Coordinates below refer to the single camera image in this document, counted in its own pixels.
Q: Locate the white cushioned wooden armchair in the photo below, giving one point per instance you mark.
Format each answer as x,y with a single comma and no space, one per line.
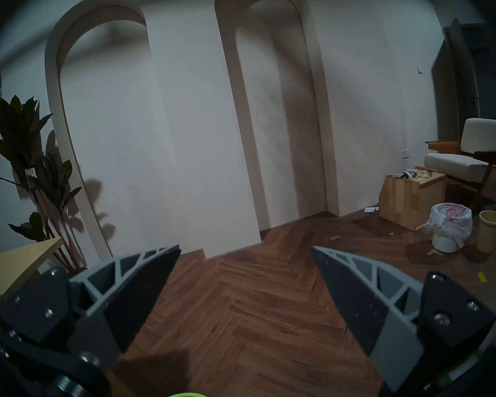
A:
479,135

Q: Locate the yellow tape piece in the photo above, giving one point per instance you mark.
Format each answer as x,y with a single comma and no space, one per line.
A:
482,277

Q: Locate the white wall socket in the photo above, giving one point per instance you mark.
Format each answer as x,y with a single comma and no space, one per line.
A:
405,154

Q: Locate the tall dark green plant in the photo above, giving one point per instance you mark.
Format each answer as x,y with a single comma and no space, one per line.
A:
18,123

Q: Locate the green perforated trash bin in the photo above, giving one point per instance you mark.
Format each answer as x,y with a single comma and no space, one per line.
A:
188,395

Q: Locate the white plant tag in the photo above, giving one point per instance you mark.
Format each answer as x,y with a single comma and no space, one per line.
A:
31,173

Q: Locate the white bin with plastic bag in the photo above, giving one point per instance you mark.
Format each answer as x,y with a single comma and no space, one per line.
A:
448,222

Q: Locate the beige tape scrap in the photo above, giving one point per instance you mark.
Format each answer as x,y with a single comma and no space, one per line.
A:
435,252

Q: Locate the beige paper bucket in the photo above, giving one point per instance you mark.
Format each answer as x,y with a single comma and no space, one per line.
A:
490,235

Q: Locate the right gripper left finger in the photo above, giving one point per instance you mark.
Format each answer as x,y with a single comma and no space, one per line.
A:
120,301

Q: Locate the light wooden box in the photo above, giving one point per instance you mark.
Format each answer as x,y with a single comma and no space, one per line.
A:
405,202

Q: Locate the clutter of small items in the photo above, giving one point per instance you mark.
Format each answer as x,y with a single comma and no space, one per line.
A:
407,174

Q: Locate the dark grey door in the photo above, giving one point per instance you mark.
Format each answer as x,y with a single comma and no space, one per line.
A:
483,69

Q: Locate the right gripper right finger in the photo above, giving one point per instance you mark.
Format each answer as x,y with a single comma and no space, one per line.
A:
355,301

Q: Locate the white paper scrap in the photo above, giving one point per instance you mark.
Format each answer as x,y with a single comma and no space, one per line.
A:
371,209

